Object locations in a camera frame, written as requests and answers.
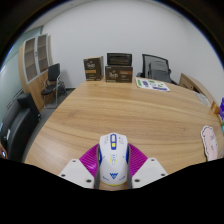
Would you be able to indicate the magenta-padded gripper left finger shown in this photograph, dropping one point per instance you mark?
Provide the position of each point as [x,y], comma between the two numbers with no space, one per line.
[76,173]

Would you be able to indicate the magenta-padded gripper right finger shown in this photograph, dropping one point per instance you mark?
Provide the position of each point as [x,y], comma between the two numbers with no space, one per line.
[148,172]

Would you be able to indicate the white blue yellow computer mouse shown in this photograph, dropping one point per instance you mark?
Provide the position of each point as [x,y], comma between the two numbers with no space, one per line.
[113,160]

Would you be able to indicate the pink pig-shaped mouse pad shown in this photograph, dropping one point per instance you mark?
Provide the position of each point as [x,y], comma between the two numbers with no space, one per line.
[210,143]

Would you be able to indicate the grey round mouse pad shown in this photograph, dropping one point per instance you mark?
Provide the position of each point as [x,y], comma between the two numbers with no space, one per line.
[202,99]

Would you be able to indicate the black leather sofa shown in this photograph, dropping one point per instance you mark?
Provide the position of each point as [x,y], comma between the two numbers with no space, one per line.
[18,126]

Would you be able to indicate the white printed sheet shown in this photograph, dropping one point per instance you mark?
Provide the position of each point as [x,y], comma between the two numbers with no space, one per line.
[151,84]

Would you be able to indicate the small brown cardboard box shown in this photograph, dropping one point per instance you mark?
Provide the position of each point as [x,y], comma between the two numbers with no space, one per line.
[215,108]

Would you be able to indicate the black visitor chair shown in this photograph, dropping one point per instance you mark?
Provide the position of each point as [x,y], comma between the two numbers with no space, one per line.
[52,81]

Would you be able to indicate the wooden side desk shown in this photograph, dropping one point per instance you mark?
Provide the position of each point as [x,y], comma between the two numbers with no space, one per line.
[195,86]

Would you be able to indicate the black mesh office chair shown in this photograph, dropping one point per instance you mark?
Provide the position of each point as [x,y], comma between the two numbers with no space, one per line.
[156,68]

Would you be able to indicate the tall brown cardboard box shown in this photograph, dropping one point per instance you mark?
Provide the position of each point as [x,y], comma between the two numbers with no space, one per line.
[93,68]

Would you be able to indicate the dark flat cardboard box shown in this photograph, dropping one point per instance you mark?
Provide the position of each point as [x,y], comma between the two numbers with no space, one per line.
[119,59]

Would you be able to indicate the wooden glass-door shelf cabinet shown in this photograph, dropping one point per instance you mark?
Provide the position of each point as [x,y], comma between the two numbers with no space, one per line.
[33,63]

